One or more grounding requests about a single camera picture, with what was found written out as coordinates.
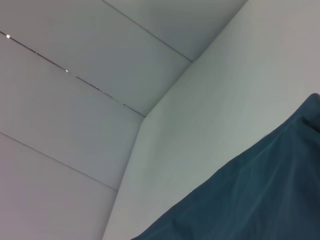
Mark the teal blue t-shirt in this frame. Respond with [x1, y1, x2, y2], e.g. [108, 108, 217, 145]
[129, 92, 320, 240]

